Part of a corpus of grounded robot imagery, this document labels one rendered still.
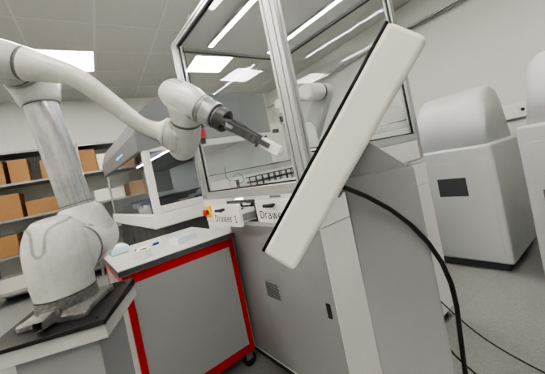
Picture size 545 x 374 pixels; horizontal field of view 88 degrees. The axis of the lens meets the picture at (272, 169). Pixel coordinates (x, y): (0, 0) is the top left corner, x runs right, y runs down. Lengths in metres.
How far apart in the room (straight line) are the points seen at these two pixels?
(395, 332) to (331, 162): 0.37
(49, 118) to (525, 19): 3.92
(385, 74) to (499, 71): 3.65
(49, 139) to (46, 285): 0.48
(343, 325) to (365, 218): 0.78
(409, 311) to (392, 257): 0.10
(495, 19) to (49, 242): 4.06
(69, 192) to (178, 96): 0.52
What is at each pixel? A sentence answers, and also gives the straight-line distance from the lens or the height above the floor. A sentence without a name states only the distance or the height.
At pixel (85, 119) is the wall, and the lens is 5.69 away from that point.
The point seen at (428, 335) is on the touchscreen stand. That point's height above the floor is 0.73.
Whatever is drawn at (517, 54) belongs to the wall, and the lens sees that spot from 3.95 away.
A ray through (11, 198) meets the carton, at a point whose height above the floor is 1.37.
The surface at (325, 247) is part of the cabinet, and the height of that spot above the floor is 0.72.
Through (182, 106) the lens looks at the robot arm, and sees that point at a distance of 0.93.
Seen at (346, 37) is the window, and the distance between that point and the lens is 1.53.
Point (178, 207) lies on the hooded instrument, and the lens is 2.23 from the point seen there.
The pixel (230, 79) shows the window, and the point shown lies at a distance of 1.49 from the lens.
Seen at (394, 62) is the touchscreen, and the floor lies 1.15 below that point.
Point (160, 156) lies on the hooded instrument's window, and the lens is 2.24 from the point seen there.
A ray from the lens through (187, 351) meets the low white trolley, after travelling 1.67.
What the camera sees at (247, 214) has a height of 0.86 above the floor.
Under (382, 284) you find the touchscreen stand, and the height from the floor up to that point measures 0.82.
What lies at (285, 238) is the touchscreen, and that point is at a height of 0.97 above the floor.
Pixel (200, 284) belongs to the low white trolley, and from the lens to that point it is 1.59.
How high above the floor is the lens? 1.07
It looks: level
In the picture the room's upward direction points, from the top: 12 degrees counter-clockwise
